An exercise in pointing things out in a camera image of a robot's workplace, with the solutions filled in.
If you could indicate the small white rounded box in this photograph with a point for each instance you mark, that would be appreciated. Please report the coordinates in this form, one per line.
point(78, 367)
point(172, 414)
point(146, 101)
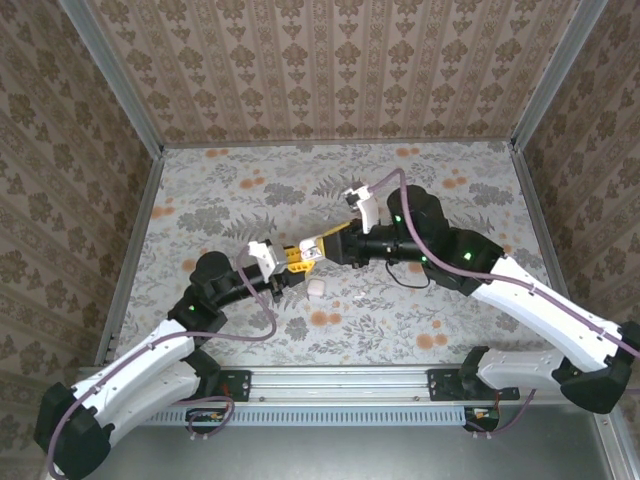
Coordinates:
point(316, 289)

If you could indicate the black connector box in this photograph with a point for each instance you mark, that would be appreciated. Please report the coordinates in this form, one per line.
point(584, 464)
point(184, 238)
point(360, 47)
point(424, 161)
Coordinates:
point(210, 417)
point(482, 417)

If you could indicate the floral patterned table cover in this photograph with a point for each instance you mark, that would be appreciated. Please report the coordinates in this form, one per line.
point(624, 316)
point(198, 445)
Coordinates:
point(350, 340)

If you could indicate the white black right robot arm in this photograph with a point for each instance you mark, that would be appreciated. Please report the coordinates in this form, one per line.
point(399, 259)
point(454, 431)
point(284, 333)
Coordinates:
point(540, 310)

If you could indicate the grey metal shelf plate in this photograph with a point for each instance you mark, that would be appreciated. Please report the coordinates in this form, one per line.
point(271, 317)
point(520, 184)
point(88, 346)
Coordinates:
point(350, 455)

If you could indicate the aluminium frame post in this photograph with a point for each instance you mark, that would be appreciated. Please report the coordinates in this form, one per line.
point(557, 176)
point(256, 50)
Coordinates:
point(110, 75)
point(560, 70)

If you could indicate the thin aluminium frame rail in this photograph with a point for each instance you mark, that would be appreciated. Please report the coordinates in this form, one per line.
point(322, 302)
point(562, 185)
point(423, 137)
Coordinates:
point(350, 144)

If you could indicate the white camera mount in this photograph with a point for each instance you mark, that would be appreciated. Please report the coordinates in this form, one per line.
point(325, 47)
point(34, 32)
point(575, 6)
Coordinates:
point(370, 215)
point(257, 250)

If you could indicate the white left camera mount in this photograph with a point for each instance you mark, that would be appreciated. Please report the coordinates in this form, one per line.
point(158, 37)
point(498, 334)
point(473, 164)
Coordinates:
point(257, 250)

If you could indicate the short aluminium frame rail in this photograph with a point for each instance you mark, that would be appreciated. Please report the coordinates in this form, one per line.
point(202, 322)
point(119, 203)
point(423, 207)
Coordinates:
point(612, 450)

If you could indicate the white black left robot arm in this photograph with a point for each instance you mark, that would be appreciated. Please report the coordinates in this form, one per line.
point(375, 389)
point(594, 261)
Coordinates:
point(135, 360)

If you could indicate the white earbud charging case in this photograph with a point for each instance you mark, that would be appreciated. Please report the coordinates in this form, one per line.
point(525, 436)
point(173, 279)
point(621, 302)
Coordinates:
point(311, 252)

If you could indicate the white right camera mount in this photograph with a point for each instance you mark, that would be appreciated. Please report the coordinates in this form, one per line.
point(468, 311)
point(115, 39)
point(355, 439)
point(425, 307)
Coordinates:
point(370, 215)

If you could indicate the wide aluminium extrusion beam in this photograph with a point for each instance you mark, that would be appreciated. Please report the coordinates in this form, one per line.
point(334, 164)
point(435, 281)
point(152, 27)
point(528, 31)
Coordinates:
point(340, 385)

